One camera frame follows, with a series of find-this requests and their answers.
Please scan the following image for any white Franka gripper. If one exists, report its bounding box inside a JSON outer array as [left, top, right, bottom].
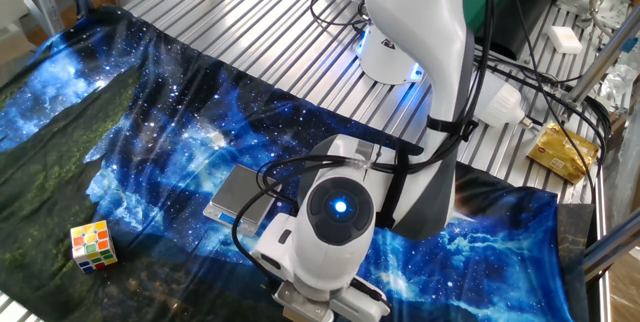
[[327, 286, 392, 322]]

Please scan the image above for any silver digital pocket scale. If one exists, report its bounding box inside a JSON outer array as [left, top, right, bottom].
[[202, 163, 282, 237]]

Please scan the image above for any white foam block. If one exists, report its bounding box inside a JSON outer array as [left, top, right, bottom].
[[546, 25, 584, 56]]

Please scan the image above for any black flat mat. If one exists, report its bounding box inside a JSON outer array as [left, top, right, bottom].
[[555, 203, 597, 322]]

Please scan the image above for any white LED bulb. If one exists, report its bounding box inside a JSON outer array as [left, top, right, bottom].
[[474, 74, 535, 130]]

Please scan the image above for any gold foil snack packet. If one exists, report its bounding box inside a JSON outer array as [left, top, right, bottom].
[[525, 121, 600, 186]]

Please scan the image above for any galaxy print cloth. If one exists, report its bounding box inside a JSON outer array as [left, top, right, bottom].
[[0, 4, 576, 322]]

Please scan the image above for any Rubik's cube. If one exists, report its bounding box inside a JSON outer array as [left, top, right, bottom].
[[69, 219, 119, 274]]

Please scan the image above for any green mat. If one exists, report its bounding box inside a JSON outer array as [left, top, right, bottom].
[[462, 0, 531, 41]]

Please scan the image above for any crumpled clear plastic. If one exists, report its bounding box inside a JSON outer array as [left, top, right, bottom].
[[597, 59, 640, 113]]

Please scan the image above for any black rolled mat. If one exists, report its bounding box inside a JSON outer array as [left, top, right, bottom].
[[487, 0, 562, 61]]

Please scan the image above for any black camera cable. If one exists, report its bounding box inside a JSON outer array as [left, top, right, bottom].
[[230, 0, 499, 293]]

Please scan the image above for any aluminium frame post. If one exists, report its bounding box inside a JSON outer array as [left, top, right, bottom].
[[582, 221, 640, 283], [563, 4, 640, 107]]

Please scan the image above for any black cable bundle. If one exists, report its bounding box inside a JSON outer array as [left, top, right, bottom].
[[474, 51, 612, 168]]

